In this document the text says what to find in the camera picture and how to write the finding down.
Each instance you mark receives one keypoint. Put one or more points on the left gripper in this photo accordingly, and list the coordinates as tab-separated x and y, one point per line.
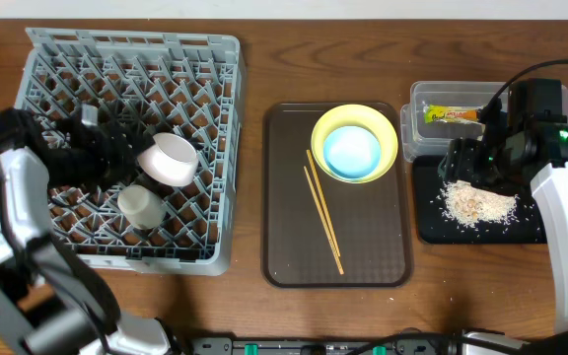
117	152

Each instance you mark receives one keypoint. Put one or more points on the yellow round plate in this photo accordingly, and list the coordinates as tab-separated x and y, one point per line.
363	116

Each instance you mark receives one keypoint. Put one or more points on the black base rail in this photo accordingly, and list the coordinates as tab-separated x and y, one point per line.
229	345

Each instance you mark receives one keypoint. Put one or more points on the white pink bowl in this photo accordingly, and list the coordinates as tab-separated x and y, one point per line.
171	160

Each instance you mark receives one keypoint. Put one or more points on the grey plastic dish rack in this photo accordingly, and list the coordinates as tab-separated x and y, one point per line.
184	84

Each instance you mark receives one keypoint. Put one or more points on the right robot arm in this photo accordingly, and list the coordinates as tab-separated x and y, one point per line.
549	190

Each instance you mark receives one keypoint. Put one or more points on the black rectangular tray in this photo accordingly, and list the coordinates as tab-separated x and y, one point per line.
435	226

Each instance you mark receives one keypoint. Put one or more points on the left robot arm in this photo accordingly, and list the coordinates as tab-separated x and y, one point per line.
51	301

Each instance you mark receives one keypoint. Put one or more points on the small white cup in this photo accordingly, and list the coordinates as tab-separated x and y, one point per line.
142	208

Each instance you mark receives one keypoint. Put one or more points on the green orange snack wrapper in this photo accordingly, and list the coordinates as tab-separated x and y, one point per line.
451	114

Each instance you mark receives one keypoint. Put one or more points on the dark brown serving tray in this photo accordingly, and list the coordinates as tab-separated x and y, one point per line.
370	220

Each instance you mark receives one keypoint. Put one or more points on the wooden chopstick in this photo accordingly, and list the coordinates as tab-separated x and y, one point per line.
324	222
316	182

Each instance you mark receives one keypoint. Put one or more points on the light blue small plate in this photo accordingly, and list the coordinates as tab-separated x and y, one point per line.
351	152

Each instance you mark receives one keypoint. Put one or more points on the clear plastic bin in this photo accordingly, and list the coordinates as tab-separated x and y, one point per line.
420	138

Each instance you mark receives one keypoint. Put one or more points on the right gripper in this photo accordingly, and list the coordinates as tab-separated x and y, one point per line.
460	165

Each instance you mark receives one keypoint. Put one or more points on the food scraps on plate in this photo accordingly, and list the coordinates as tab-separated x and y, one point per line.
470	206

